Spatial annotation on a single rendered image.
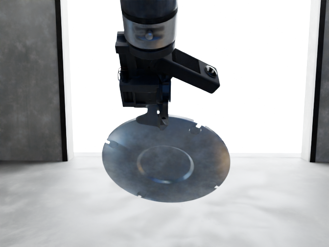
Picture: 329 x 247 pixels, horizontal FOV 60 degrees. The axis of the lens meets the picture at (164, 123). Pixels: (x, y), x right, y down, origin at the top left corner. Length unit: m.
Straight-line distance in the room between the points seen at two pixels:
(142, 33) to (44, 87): 4.20
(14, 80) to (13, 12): 0.95
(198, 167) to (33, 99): 4.11
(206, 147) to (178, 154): 0.07
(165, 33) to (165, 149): 0.30
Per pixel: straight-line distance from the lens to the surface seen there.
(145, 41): 0.39
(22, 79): 4.70
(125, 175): 0.69
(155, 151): 0.63
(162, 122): 0.51
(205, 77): 0.46
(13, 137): 4.85
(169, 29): 0.39
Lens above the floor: 1.11
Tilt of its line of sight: 7 degrees down
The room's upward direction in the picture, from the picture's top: straight up
